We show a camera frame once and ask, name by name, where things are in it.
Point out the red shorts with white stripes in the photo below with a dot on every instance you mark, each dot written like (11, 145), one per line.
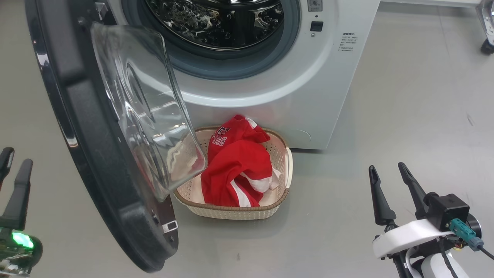
(235, 166)

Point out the white front-load washing machine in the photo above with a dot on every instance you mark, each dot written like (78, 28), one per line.
(308, 96)

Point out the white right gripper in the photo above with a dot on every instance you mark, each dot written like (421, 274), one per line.
(409, 237)

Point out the washing machine door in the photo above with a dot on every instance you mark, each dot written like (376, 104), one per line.
(96, 154)

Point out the white rolling partition panel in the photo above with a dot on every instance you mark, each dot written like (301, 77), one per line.
(487, 27)

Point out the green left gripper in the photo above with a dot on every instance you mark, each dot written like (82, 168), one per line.
(19, 251)

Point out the grey warning label sticker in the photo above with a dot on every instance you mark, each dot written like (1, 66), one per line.
(314, 4)

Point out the cream perforated laundry basket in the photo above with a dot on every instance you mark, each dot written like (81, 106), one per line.
(231, 212)

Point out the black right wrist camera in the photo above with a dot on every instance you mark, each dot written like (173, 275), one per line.
(449, 210)

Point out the red basketball jersey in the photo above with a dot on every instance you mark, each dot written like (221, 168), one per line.
(241, 129)

